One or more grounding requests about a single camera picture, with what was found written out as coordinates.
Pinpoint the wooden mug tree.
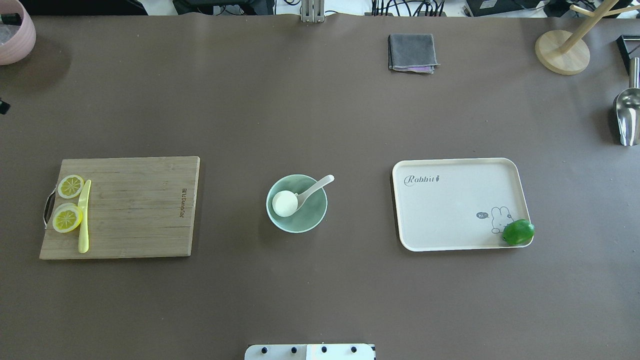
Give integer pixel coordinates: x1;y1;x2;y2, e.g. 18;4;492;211
534;0;640;76

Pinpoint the folded grey cloth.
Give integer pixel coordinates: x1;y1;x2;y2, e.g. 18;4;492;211
387;33;439;75

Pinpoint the wooden cutting board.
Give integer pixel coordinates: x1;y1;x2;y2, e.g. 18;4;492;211
39;156;201;260

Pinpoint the metal ice scoop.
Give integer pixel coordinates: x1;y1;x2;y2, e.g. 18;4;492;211
614;57;640;147

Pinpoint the pink bowl with ice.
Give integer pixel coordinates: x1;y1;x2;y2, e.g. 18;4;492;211
0;0;37;66

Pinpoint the mint green bowl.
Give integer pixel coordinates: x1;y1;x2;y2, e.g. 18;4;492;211
266;174;329;234

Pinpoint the lemon slice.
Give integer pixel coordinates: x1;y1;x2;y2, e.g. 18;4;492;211
57;174;85;199
52;203;83;233

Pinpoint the green lime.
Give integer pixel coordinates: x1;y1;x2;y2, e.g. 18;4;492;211
502;219;535;246

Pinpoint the white ceramic spoon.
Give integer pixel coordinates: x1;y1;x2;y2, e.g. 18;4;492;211
295;174;335;210

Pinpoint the steel muddler black tip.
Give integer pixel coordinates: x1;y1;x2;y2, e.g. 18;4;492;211
0;13;23;27

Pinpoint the yellow plastic knife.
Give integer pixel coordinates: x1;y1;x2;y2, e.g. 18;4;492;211
77;179;92;254

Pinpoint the wire glass rack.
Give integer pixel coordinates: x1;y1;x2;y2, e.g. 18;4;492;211
615;34;640;74

